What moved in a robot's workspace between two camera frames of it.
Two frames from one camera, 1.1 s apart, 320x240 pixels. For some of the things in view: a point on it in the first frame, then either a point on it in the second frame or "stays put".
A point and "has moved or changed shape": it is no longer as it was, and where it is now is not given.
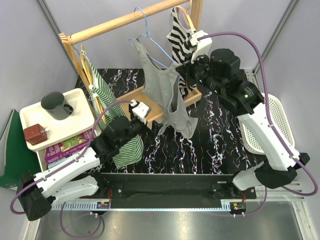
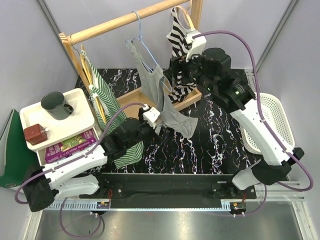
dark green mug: x=53 y=103 stays put
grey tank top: x=165 y=96 has moved or changed shape
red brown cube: x=35 y=134 stays put
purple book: x=57 y=151 stays put
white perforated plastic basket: x=281 y=121 stays put
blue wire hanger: x=149 y=36 to x=128 y=41
